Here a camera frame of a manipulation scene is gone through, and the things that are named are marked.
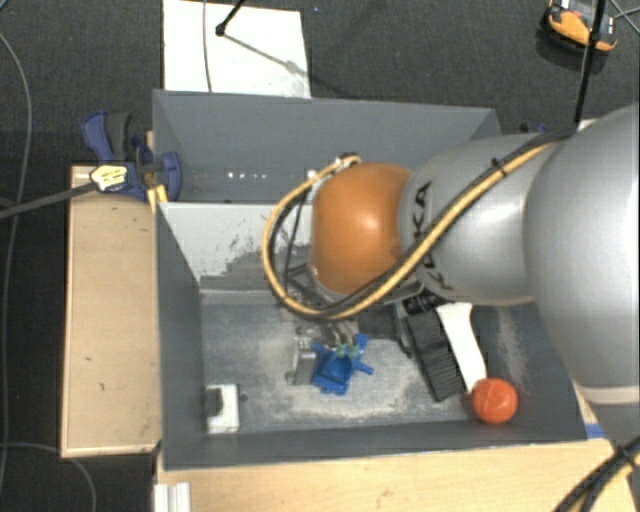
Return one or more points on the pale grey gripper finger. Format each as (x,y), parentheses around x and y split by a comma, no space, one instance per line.
(306,367)

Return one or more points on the blue plastic toy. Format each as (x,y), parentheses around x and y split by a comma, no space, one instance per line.
(334,372)

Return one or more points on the grey metal bin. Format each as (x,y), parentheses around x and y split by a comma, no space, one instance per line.
(250,320)

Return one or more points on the white box with black part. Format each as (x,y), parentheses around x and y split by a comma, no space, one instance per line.
(223,410)

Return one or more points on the orange ball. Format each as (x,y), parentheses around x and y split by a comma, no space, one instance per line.
(495,401)

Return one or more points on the pale wood board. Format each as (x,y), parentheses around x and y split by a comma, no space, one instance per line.
(110,310)

